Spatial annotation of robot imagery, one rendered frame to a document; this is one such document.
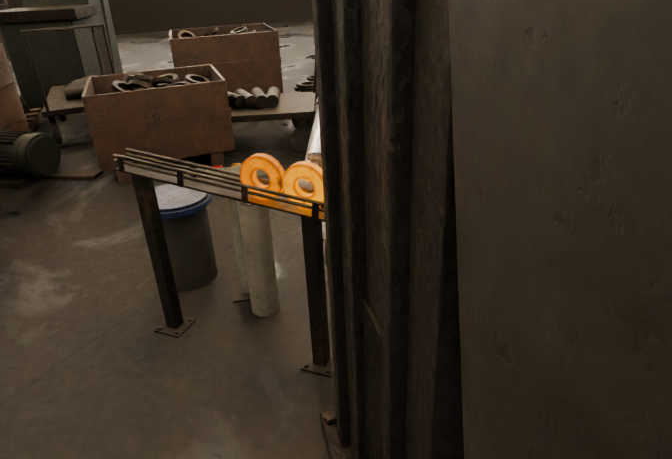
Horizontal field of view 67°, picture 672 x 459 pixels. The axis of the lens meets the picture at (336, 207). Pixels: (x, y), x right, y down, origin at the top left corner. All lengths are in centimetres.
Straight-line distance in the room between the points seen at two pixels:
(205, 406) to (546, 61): 169
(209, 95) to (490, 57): 333
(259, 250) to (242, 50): 343
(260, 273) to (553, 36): 182
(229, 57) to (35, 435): 394
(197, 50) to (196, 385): 376
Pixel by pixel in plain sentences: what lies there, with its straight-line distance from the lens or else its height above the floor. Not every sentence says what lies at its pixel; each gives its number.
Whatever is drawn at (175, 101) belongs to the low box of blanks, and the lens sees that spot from 368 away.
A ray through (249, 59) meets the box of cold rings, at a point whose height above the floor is 49.
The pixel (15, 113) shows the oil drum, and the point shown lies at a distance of 475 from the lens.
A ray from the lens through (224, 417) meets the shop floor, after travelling 184.
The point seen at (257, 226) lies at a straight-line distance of 197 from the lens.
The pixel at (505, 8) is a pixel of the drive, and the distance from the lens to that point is 40.
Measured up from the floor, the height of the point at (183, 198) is 43.
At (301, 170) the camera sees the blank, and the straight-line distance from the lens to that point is 153.
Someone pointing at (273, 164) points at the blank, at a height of 77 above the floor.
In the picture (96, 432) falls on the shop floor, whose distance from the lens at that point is 195.
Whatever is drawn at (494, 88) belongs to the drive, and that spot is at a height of 124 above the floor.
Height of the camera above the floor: 133
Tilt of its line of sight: 26 degrees down
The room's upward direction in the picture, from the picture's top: 3 degrees counter-clockwise
